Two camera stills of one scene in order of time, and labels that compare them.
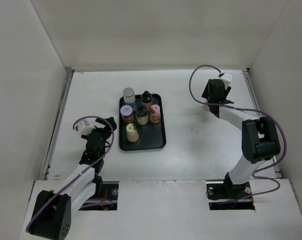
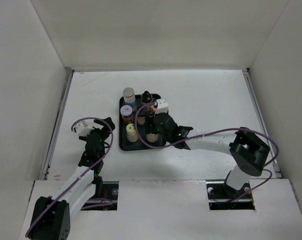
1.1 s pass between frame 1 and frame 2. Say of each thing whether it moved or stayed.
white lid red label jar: stayed
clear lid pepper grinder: moved
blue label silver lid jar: stayed
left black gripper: stayed
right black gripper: moved
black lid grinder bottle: stayed
